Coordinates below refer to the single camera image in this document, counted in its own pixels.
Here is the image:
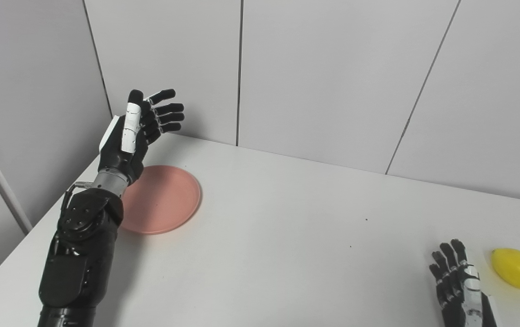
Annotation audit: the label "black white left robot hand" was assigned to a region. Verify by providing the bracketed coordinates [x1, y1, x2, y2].
[98, 89, 185, 185]

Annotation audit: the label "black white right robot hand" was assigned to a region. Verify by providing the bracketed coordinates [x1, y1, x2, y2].
[428, 238, 498, 327]

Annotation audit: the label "yellow lemon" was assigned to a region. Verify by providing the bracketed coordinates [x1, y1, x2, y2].
[490, 248, 520, 291]

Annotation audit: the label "pink round plate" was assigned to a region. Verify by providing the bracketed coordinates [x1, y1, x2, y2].
[119, 164, 202, 236]

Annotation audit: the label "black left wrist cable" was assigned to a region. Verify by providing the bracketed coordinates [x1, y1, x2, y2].
[62, 181, 94, 210]

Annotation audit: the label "white slanted post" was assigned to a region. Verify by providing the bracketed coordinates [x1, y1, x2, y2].
[0, 117, 33, 236]

